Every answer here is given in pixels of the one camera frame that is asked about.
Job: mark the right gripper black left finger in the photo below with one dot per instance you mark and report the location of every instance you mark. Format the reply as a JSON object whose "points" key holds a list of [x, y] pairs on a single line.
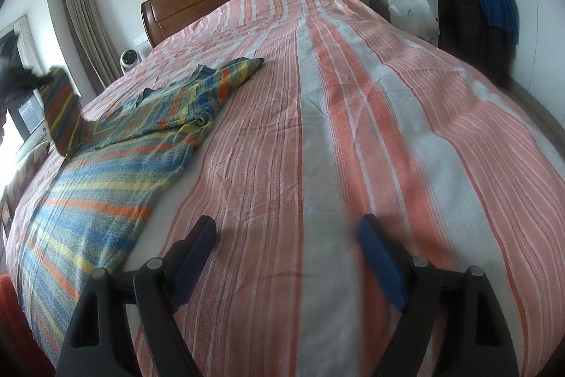
{"points": [[114, 307]]}

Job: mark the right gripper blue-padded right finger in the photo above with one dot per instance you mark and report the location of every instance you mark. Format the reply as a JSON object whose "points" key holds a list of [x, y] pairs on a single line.
{"points": [[476, 340]]}

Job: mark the striped knit sweater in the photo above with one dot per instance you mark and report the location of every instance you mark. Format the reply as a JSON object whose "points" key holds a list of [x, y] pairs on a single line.
{"points": [[113, 172]]}

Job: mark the striped throw pillow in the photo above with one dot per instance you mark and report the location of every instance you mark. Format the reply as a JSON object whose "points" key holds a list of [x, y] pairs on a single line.
{"points": [[24, 173]]}

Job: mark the beige curtain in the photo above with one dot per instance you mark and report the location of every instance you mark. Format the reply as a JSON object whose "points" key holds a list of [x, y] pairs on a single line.
{"points": [[95, 42]]}

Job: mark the white small fan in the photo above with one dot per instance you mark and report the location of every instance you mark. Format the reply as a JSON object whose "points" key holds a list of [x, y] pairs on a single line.
{"points": [[129, 59]]}

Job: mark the pink striped bed cover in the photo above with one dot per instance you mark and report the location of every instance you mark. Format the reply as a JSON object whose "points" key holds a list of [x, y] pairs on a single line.
{"points": [[347, 116]]}

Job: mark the black garment on rack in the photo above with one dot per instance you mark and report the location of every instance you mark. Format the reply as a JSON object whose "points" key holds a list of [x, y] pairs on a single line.
{"points": [[465, 33]]}

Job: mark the white plastic bag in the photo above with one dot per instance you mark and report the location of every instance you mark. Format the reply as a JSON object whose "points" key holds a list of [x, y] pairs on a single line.
{"points": [[416, 18]]}

